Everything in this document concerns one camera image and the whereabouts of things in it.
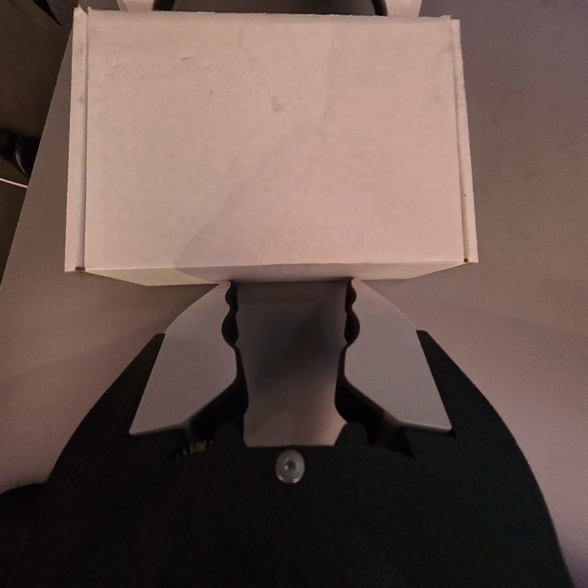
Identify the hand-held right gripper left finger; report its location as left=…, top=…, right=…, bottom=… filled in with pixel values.
left=130, top=280, right=250, bottom=443

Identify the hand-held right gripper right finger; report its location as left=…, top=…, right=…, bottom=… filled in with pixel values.
left=334, top=277, right=454, bottom=435

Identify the white cardboard mailer box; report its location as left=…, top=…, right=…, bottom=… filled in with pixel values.
left=64, top=7, right=479, bottom=283

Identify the black chair base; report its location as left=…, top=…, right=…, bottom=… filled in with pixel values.
left=0, top=131, right=32, bottom=177

